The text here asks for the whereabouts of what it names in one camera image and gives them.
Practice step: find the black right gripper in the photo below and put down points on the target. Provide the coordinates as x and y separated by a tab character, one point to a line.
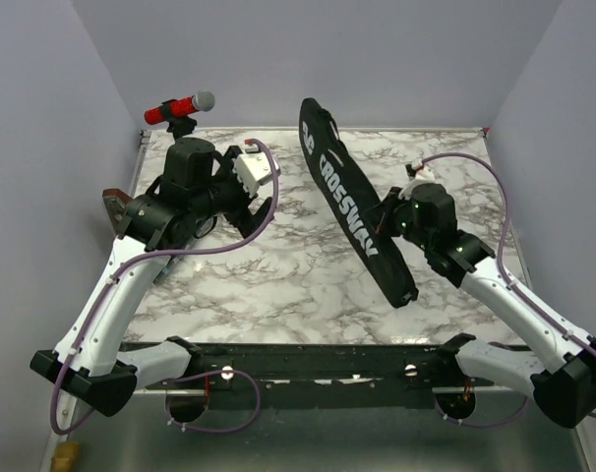
391	204

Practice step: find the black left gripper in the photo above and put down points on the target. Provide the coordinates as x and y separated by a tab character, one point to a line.
243	218

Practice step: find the black racket bag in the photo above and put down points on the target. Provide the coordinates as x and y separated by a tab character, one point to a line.
350	195

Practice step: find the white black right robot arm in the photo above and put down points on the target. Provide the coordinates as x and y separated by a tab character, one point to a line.
558	368

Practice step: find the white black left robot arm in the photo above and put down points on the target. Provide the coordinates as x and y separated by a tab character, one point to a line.
198	184

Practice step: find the red microphone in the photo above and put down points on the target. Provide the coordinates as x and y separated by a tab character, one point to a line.
202	101

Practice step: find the brown wooden metronome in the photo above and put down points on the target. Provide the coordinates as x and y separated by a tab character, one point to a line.
115	202

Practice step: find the brass floor fitting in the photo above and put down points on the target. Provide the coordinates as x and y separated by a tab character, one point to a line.
65	456

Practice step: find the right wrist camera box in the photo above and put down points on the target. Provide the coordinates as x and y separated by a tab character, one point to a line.
418	174

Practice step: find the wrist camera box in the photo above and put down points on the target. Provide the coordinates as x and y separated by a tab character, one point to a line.
252	170
418	174

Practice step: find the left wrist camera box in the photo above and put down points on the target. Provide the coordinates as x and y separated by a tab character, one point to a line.
252	170

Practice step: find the black table edge rail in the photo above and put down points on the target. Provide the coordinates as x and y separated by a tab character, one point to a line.
317	376

